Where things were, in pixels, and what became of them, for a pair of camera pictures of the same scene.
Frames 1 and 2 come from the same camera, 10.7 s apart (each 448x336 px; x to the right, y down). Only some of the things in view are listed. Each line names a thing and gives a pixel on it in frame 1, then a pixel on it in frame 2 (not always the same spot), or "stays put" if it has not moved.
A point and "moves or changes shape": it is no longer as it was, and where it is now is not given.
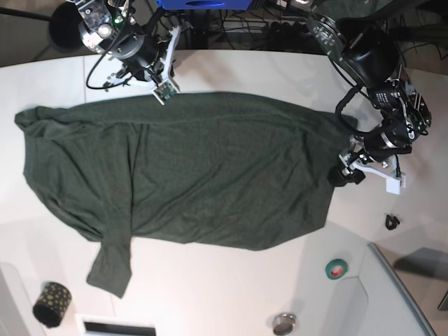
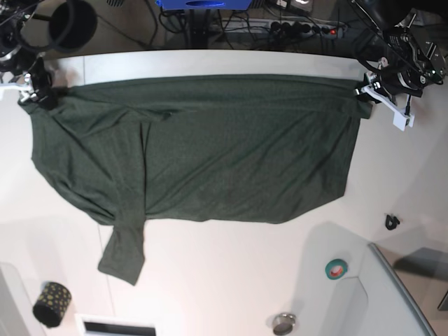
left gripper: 146,50 -> 42,85
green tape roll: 336,269 stays put
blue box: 203,5 stays put
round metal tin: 284,324 stays put
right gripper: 392,139 -> 398,76
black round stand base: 64,31 stays put
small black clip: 391,223 stays put
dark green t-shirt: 214,171 moves or changes shape
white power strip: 264,26 stays put
